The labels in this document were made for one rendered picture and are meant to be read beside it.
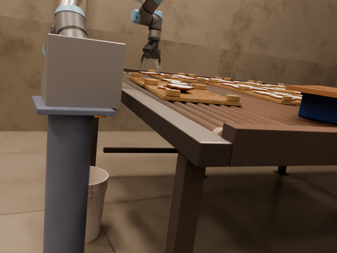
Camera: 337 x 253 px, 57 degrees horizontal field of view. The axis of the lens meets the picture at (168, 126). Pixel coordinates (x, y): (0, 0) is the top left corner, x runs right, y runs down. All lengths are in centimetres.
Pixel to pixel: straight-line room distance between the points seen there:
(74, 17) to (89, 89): 29
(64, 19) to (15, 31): 274
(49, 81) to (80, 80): 11
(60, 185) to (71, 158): 12
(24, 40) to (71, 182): 292
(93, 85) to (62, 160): 31
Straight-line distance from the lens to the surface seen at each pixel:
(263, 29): 546
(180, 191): 83
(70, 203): 131
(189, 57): 465
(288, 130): 82
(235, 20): 510
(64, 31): 126
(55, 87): 117
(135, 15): 183
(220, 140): 74
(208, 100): 131
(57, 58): 116
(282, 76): 584
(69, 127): 120
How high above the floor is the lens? 109
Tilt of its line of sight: 13 degrees down
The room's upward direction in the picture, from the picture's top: 7 degrees clockwise
